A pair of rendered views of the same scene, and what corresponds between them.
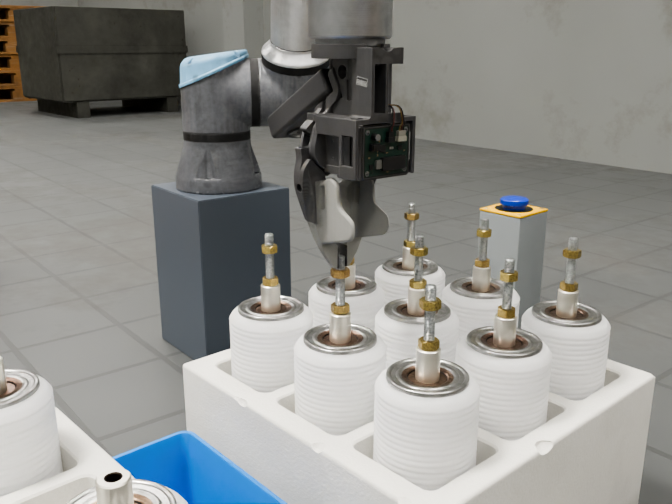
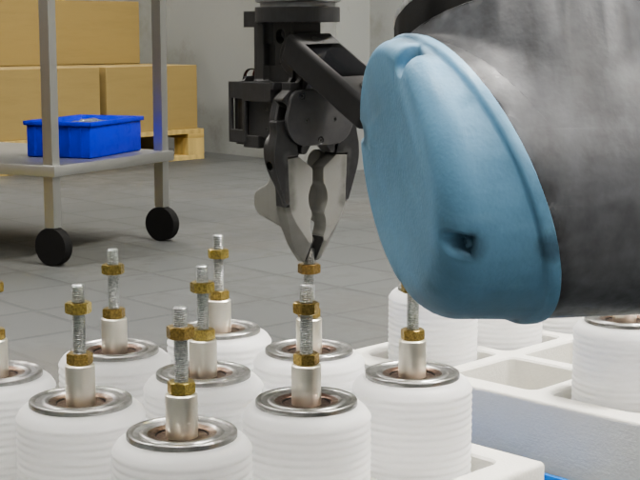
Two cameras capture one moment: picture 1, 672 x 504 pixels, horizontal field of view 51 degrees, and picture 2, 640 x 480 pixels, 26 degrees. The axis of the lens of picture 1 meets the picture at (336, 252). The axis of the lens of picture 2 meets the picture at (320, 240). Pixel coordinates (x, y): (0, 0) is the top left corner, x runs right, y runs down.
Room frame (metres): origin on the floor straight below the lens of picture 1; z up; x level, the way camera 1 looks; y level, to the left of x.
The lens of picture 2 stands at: (1.84, -0.05, 0.52)
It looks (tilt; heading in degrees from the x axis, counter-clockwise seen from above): 9 degrees down; 177
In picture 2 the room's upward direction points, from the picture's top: straight up
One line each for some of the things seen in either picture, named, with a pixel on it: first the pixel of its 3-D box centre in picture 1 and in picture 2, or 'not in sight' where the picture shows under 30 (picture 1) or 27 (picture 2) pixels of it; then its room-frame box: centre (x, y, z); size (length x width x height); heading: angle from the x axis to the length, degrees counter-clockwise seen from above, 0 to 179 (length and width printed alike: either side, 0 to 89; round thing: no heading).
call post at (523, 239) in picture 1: (506, 311); not in sight; (1.01, -0.26, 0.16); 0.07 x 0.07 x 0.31; 42
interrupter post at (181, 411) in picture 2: (410, 258); (181, 416); (0.92, -0.10, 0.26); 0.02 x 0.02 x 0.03
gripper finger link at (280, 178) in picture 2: not in sight; (290, 153); (0.69, -0.02, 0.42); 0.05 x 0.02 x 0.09; 128
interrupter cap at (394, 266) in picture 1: (410, 267); (182, 434); (0.92, -0.10, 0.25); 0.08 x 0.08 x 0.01
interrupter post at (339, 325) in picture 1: (340, 327); (309, 336); (0.68, 0.00, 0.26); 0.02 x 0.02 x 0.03
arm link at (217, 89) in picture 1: (219, 90); not in sight; (1.25, 0.20, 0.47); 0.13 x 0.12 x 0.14; 98
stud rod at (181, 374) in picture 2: (411, 230); (180, 361); (0.92, -0.10, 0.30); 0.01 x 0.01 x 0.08
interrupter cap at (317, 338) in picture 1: (340, 339); (309, 350); (0.68, 0.00, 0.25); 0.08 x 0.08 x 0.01
